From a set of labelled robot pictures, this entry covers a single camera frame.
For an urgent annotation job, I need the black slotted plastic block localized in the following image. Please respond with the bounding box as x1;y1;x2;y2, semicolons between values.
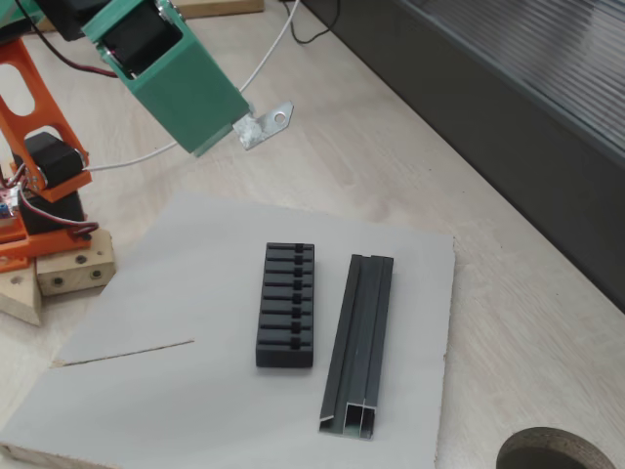
254;241;316;370

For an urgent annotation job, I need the horizontal window blind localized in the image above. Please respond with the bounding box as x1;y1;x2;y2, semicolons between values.
399;0;625;162

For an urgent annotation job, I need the thin black power cable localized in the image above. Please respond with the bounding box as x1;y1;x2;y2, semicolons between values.
280;0;341;45

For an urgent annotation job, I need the beige wooden block with hole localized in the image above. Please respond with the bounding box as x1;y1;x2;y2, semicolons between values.
0;258;44;326

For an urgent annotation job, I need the black aluminium profile bar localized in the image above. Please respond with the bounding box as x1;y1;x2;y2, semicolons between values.
317;253;395;438

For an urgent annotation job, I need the short servo wire at base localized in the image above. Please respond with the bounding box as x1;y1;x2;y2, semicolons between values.
18;189;100;241

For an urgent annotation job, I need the small silver metal bracket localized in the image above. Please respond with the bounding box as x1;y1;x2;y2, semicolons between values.
232;101;295;151

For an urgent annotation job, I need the white USB cable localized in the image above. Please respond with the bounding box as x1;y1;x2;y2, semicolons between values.
87;0;302;172

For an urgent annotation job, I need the long looping servo wire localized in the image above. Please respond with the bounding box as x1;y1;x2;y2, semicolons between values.
14;0;118;78

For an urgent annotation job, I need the red controller circuit board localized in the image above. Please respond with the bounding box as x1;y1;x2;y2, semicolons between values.
0;178;16;226

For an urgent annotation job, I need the wooden block with screw holes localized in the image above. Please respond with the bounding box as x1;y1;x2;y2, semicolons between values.
36;229;116;297

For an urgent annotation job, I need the light wooden plank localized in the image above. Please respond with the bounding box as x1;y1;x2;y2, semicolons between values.
183;0;265;20

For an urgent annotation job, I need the grey board with wooden edge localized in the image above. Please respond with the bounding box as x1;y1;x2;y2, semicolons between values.
0;191;456;469

